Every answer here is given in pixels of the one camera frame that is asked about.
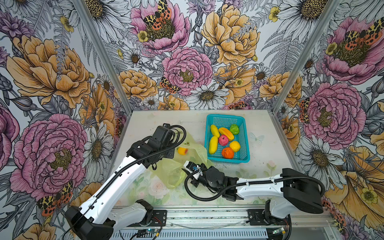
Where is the yellow corn toy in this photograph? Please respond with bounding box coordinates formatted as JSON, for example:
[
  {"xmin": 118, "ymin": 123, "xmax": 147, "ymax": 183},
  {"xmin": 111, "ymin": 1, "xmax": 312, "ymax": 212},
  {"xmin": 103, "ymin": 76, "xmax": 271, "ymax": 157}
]
[{"xmin": 210, "ymin": 125, "xmax": 221, "ymax": 138}]

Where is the orange yellow mango toy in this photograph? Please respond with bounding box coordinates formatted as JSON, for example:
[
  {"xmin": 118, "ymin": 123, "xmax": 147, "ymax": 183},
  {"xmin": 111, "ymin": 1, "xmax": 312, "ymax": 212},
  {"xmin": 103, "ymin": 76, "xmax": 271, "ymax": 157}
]
[{"xmin": 219, "ymin": 128, "xmax": 235, "ymax": 141}]

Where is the left aluminium corner post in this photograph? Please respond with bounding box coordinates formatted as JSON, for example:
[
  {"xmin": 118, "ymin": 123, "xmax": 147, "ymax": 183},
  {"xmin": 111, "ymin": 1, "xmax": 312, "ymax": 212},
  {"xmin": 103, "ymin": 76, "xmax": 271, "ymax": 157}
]
[{"xmin": 74, "ymin": 1, "xmax": 133, "ymax": 116}]

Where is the orange fruit toy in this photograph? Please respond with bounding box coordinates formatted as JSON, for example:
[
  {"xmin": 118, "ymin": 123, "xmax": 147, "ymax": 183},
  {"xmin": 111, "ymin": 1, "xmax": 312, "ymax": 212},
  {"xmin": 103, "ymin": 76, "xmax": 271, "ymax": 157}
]
[{"xmin": 222, "ymin": 147, "xmax": 235, "ymax": 160}]

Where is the pink red fruit toy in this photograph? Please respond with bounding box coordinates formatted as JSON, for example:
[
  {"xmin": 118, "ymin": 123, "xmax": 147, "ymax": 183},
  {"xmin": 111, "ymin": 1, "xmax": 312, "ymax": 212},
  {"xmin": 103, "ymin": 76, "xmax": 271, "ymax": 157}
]
[{"xmin": 218, "ymin": 135, "xmax": 229, "ymax": 146}]

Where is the yellow banana toy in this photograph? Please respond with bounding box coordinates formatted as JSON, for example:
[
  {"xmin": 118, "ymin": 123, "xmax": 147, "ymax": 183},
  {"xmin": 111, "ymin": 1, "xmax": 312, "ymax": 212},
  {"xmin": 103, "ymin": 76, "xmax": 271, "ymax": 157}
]
[{"xmin": 209, "ymin": 136, "xmax": 218, "ymax": 155}]

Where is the yellow-green plastic bag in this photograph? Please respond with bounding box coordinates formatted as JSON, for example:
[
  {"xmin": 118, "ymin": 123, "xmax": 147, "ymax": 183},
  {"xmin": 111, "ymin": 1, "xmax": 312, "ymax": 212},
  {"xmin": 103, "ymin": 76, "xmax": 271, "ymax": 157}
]
[{"xmin": 149, "ymin": 132, "xmax": 213, "ymax": 189}]

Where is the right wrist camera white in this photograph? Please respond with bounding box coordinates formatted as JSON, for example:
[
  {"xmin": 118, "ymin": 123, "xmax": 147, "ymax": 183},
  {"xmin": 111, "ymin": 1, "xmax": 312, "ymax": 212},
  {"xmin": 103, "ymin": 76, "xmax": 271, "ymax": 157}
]
[{"xmin": 183, "ymin": 161, "xmax": 201, "ymax": 180}]

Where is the yellow lemon toy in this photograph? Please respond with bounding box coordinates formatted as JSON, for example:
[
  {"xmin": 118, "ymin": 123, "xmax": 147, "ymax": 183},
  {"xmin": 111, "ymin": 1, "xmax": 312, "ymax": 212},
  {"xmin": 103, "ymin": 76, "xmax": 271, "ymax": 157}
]
[{"xmin": 230, "ymin": 141, "xmax": 241, "ymax": 153}]

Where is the aluminium corner post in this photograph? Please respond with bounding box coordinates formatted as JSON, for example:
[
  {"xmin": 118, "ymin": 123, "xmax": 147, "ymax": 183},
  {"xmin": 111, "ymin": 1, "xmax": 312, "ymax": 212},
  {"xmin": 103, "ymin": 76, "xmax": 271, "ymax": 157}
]
[
  {"xmin": 74, "ymin": 1, "xmax": 133, "ymax": 116},
  {"xmin": 271, "ymin": 0, "xmax": 341, "ymax": 114}
]

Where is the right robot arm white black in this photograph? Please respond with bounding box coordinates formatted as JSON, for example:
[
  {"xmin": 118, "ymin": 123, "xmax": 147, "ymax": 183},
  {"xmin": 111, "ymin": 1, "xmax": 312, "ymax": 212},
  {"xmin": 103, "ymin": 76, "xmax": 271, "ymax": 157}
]
[{"xmin": 191, "ymin": 165, "xmax": 325, "ymax": 226}]

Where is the teal plastic basket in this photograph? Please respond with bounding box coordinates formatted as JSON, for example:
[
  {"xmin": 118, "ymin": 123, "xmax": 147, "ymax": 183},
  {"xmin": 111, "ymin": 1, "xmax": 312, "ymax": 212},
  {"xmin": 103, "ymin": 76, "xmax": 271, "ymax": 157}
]
[{"xmin": 205, "ymin": 114, "xmax": 251, "ymax": 164}]

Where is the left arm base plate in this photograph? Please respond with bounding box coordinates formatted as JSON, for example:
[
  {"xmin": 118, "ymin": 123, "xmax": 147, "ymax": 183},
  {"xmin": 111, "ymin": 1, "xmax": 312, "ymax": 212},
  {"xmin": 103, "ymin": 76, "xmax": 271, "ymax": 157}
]
[{"xmin": 149, "ymin": 210, "xmax": 168, "ymax": 227}]

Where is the right aluminium corner post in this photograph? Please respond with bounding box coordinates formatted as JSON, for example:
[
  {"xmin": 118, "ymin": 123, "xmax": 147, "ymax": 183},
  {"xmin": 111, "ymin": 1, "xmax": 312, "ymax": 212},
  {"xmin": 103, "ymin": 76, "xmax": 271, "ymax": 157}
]
[{"xmin": 271, "ymin": 0, "xmax": 341, "ymax": 114}]

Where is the aluminium front rail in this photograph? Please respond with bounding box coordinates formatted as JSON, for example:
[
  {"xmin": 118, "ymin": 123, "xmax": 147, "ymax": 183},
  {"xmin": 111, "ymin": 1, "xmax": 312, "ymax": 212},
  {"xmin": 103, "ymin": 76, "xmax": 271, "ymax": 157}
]
[{"xmin": 79, "ymin": 205, "xmax": 334, "ymax": 232}]

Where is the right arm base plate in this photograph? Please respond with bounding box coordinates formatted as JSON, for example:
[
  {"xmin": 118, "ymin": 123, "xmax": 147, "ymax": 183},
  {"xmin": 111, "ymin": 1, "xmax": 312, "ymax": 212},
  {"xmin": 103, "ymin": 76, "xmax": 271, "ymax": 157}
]
[{"xmin": 247, "ymin": 209, "xmax": 288, "ymax": 226}]

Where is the green fruit toy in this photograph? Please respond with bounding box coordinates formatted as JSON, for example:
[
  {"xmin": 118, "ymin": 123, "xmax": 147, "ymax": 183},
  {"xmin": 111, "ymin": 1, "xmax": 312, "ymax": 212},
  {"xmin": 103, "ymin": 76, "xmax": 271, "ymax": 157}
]
[{"xmin": 230, "ymin": 124, "xmax": 240, "ymax": 136}]

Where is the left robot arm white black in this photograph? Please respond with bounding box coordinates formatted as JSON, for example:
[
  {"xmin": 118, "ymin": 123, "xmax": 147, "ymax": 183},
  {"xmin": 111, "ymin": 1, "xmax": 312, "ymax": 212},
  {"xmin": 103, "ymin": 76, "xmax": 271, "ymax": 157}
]
[{"xmin": 65, "ymin": 124, "xmax": 186, "ymax": 240}]

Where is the white vented cable duct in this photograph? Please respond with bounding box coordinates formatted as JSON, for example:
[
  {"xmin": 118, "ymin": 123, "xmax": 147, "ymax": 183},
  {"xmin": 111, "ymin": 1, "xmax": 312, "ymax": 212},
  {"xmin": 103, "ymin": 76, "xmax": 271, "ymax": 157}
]
[{"xmin": 111, "ymin": 228, "xmax": 269, "ymax": 240}]

